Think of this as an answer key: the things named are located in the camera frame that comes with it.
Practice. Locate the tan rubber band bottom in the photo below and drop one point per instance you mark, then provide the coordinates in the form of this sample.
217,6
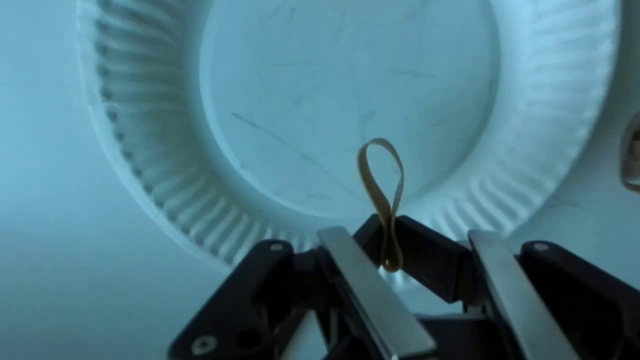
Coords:
387,207

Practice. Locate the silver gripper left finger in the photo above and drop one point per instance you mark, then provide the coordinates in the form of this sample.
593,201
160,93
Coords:
389,322

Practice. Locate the white paper plate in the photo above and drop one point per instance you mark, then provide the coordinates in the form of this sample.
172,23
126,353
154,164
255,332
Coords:
236,121

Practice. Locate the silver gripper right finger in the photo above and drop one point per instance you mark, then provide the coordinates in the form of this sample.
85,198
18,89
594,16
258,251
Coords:
532,325

